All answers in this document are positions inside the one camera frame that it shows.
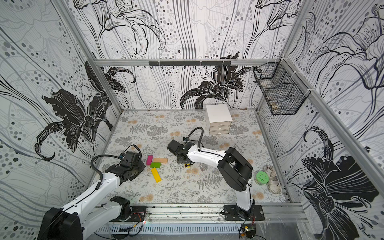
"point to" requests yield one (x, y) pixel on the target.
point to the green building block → (155, 164)
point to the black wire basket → (283, 90)
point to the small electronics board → (250, 229)
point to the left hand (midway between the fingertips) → (144, 168)
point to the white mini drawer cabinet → (219, 119)
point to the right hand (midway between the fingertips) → (187, 157)
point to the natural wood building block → (160, 160)
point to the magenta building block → (149, 160)
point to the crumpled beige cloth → (274, 185)
